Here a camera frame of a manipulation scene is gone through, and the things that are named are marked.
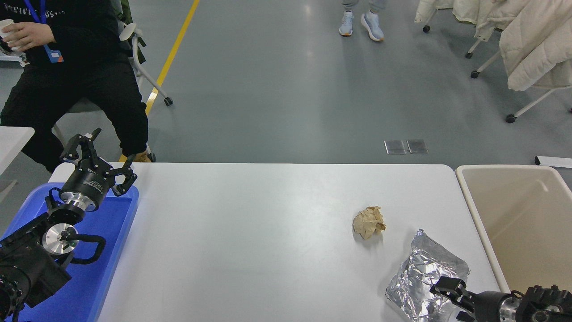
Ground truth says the blue lanyard badge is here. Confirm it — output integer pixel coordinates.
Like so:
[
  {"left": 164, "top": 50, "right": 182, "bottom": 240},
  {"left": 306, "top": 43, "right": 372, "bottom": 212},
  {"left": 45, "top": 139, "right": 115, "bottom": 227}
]
[{"left": 23, "top": 0, "right": 64, "bottom": 63}]

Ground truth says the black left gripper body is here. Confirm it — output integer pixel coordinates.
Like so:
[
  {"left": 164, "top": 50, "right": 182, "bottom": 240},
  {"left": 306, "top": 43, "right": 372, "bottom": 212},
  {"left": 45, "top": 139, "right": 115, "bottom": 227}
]
[{"left": 62, "top": 165, "right": 117, "bottom": 205}]

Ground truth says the white flat slab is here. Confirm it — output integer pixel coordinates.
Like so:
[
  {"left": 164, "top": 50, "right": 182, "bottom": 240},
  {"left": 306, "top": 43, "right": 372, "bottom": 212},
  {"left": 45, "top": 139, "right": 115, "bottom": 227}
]
[{"left": 535, "top": 156, "right": 572, "bottom": 169}]

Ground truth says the small printed paper cup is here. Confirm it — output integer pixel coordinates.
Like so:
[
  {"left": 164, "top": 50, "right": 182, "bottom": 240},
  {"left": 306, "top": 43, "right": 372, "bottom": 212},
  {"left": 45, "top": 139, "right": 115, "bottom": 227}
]
[{"left": 0, "top": 19, "right": 18, "bottom": 51}]

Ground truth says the person in black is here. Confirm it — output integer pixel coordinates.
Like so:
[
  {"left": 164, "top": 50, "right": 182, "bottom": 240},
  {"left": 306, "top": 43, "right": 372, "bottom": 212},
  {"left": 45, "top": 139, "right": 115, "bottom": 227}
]
[{"left": 0, "top": 0, "right": 156, "bottom": 173}]

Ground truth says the tan paper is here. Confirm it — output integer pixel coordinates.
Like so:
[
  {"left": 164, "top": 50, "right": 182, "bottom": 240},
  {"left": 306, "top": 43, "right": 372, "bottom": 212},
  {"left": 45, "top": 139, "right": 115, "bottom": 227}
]
[{"left": 353, "top": 206, "right": 387, "bottom": 240}]

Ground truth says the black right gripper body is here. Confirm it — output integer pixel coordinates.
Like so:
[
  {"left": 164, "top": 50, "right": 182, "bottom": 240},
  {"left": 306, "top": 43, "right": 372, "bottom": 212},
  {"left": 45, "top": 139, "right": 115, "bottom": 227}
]
[{"left": 469, "top": 291, "right": 505, "bottom": 322}]

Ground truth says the dark green jacket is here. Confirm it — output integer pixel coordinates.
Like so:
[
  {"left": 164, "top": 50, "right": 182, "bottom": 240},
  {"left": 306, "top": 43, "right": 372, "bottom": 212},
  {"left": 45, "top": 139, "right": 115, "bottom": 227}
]
[{"left": 109, "top": 0, "right": 147, "bottom": 63}]

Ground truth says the white office chair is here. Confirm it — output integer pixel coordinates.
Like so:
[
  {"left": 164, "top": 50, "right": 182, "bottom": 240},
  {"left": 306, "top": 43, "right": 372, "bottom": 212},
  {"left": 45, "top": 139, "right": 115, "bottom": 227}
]
[{"left": 53, "top": 22, "right": 173, "bottom": 144}]

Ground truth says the small white side table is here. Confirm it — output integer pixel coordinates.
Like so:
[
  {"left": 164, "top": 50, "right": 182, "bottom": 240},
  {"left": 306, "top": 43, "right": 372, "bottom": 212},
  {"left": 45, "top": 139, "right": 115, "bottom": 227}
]
[{"left": 0, "top": 127, "right": 35, "bottom": 176}]

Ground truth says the white padded jacket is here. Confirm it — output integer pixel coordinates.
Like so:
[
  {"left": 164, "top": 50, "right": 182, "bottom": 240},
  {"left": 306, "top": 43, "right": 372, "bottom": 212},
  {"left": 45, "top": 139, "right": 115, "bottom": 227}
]
[
  {"left": 451, "top": 0, "right": 532, "bottom": 42},
  {"left": 499, "top": 0, "right": 572, "bottom": 91},
  {"left": 414, "top": 0, "right": 457, "bottom": 24}
]

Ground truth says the silver foil bag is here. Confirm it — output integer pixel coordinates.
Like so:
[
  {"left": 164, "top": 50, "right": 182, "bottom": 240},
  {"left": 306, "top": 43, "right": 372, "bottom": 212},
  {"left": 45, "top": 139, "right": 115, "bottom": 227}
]
[{"left": 385, "top": 229, "right": 471, "bottom": 322}]

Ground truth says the large pale plastic bin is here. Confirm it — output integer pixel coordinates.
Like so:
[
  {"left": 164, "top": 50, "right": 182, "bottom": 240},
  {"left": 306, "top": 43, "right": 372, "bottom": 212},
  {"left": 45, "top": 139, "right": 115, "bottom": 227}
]
[{"left": 455, "top": 165, "right": 572, "bottom": 322}]

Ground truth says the blue plastic tray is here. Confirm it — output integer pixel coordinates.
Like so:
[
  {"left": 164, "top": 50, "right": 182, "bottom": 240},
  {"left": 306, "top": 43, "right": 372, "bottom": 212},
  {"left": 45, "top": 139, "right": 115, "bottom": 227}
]
[{"left": 0, "top": 182, "right": 139, "bottom": 322}]

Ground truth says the person's hand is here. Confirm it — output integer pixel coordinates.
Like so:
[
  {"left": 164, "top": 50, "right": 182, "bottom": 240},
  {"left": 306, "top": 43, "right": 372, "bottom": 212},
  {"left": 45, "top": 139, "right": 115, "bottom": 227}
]
[{"left": 8, "top": 21, "right": 57, "bottom": 52}]

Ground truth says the white chair frame with casters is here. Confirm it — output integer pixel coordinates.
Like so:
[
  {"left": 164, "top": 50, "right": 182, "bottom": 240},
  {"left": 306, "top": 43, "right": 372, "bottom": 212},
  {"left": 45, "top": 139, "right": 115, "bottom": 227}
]
[
  {"left": 470, "top": 48, "right": 572, "bottom": 123},
  {"left": 465, "top": 37, "right": 484, "bottom": 59},
  {"left": 422, "top": 8, "right": 437, "bottom": 33}
]

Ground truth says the person with white shoes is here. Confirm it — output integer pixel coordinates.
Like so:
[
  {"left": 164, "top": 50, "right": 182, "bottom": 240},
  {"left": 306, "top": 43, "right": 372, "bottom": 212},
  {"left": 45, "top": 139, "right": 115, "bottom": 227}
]
[{"left": 338, "top": 0, "right": 387, "bottom": 42}]

